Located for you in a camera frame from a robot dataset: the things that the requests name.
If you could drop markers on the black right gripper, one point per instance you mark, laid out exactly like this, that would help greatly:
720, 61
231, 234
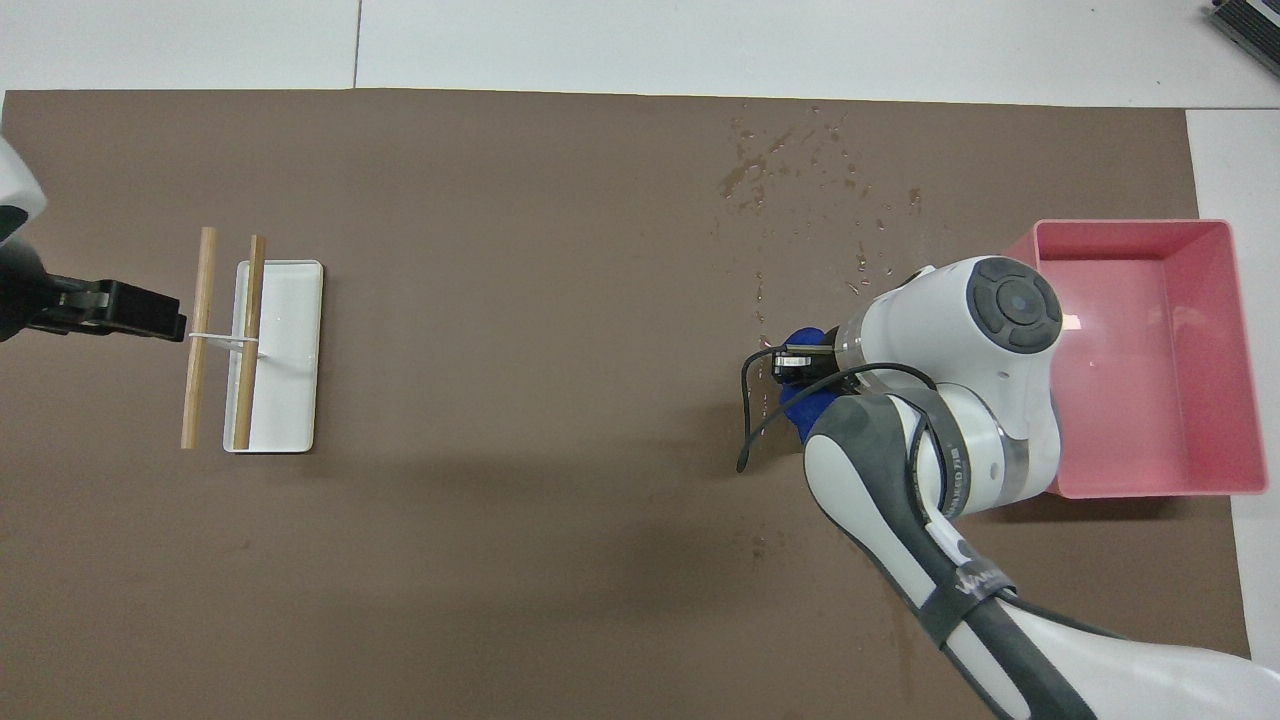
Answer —
805, 362

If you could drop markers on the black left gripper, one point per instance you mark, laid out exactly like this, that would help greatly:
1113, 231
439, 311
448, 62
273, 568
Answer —
70, 307

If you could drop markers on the blue towel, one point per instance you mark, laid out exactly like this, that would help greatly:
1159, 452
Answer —
805, 405

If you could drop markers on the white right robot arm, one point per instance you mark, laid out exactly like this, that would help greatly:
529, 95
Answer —
990, 420

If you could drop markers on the white towel rack base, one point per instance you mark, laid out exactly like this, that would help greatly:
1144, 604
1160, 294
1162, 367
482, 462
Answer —
290, 400

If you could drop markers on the scattered water droplets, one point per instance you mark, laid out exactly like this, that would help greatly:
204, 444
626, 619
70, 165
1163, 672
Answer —
745, 180

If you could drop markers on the light wooden rack rod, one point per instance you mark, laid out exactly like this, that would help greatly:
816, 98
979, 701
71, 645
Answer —
197, 380

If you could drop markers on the darker wooden rack rod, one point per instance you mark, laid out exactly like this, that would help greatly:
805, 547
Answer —
247, 390

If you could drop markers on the brown table mat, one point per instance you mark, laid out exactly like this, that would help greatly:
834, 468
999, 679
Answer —
500, 400

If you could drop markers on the pink plastic bin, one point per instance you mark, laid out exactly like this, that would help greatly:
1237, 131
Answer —
1150, 400

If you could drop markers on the dark ribbed device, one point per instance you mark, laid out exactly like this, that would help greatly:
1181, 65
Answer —
1250, 25

